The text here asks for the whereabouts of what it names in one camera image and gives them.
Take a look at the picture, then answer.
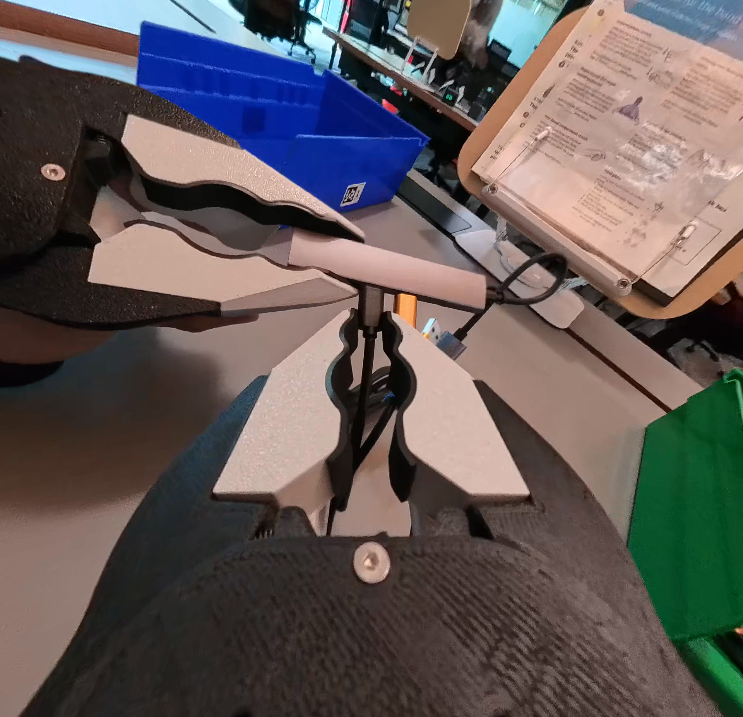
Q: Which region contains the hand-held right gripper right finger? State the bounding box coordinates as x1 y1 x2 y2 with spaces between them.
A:
383 312 531 506

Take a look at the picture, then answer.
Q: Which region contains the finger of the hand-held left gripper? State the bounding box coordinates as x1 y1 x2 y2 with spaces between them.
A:
121 115 366 244
86 220 359 318

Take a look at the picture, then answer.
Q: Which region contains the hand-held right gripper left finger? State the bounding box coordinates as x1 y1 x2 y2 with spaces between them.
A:
212 309 356 513

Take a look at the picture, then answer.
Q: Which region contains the blue plastic bin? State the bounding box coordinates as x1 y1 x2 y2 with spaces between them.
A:
136 21 431 230

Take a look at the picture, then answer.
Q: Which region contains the black cable blue tie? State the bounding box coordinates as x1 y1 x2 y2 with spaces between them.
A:
325 284 419 535

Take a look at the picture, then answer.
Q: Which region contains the grey USB hub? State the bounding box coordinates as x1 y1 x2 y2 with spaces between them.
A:
288 231 568 360

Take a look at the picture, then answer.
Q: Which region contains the green plastic bin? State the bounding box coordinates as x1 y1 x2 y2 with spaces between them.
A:
628 369 743 717

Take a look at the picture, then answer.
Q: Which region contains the grey desk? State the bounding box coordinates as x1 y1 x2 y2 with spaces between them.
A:
0 168 706 636

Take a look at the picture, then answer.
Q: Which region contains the person's left hand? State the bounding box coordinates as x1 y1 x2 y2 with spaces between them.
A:
0 309 259 365

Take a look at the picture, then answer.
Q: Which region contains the wooden document stand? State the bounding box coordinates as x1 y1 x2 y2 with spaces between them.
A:
453 5 743 330
406 0 472 62

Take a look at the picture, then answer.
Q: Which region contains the brown work table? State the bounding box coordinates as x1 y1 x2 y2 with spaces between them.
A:
322 26 481 131

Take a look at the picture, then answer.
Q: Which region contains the printed instruction sheet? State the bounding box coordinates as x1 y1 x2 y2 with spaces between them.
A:
471 0 743 308

